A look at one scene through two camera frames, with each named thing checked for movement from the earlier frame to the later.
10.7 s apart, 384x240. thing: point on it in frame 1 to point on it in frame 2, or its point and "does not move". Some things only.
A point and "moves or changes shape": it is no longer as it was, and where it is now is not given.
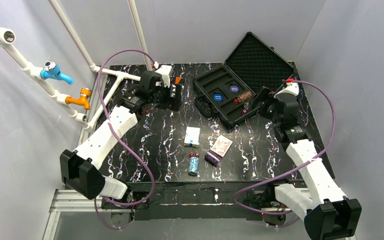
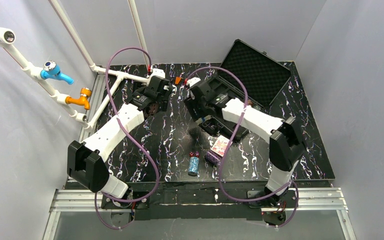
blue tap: (51, 70) does not move
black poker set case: (228, 94) moves or changes shape
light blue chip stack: (194, 167) does not move
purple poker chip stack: (213, 158) does not move
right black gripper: (261, 100) to (194, 91)
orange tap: (83, 100) does not move
